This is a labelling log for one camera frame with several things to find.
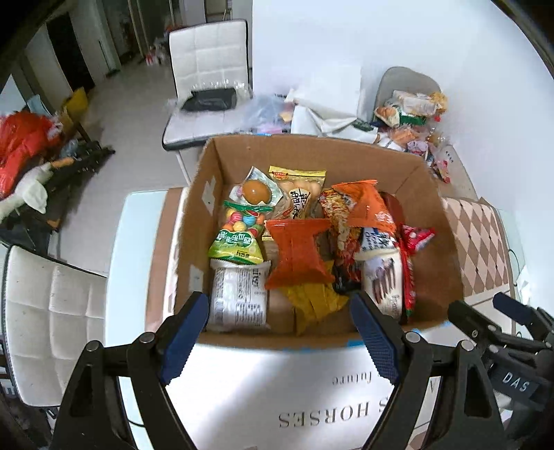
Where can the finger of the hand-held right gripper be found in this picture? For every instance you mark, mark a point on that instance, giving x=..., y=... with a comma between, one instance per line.
x=515, y=307
x=471, y=322

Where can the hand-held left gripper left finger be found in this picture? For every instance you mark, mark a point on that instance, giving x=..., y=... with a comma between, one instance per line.
x=184, y=337

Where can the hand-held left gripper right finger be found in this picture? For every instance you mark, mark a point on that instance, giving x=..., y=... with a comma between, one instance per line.
x=376, y=342

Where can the yellow snack packet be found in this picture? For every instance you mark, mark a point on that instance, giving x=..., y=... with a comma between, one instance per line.
x=316, y=303

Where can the cardboard box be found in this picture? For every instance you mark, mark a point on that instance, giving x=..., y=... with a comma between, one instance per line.
x=303, y=151

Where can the white blue biscuit stick packet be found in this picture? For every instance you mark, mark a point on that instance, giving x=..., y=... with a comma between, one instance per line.
x=383, y=277

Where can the white grey printed packet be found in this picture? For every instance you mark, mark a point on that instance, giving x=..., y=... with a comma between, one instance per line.
x=238, y=298

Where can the checkered brown white tablecloth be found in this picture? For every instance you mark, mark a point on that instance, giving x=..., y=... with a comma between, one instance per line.
x=476, y=242

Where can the red striped snack packet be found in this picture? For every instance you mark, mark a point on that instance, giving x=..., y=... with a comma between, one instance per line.
x=411, y=268

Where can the colourful candy ball bag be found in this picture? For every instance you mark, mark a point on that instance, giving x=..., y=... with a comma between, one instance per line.
x=240, y=238

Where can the orange snack packet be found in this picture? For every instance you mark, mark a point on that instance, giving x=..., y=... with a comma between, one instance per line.
x=368, y=207
x=298, y=255

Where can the white padded chair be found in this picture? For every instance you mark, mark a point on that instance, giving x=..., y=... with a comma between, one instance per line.
x=47, y=320
x=207, y=56

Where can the clear packet with brown egg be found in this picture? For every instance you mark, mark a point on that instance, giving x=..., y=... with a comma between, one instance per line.
x=255, y=190

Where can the yellow top sausage packet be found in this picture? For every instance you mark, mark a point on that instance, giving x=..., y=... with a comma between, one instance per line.
x=298, y=194

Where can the black tripod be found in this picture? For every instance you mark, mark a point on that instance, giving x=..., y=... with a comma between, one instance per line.
x=82, y=162

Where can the pile of snack packets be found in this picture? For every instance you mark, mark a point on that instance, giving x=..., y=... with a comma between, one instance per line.
x=411, y=121

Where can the white cloth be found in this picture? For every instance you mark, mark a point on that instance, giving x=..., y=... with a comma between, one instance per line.
x=30, y=190

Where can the clear plastic bag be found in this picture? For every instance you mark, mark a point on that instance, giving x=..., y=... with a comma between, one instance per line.
x=268, y=114

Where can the black bag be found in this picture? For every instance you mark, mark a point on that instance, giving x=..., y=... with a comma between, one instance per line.
x=210, y=99

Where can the red plastic bag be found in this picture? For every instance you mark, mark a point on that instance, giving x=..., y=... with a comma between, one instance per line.
x=21, y=147

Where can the white paper bag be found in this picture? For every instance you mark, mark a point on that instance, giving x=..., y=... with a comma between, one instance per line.
x=329, y=95

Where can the grey chair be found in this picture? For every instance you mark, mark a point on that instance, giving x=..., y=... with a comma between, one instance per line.
x=402, y=80

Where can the yellow box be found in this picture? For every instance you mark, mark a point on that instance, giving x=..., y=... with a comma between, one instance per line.
x=77, y=106

